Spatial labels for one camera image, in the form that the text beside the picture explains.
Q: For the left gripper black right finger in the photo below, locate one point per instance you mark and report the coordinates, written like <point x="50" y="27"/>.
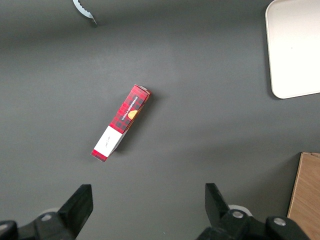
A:
<point x="225" y="225"/>

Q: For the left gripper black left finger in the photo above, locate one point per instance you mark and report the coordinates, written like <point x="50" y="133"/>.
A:
<point x="62" y="222"/>

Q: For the cream plastic tray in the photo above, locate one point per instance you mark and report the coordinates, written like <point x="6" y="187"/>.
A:
<point x="295" y="50"/>

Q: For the wooden drawer cabinet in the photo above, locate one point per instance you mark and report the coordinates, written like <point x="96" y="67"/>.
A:
<point x="306" y="195"/>

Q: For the red plaid shortbread box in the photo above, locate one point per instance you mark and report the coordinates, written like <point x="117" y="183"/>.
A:
<point x="122" y="122"/>

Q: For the white serrated plastic strip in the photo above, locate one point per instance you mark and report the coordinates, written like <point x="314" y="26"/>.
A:
<point x="82" y="11"/>

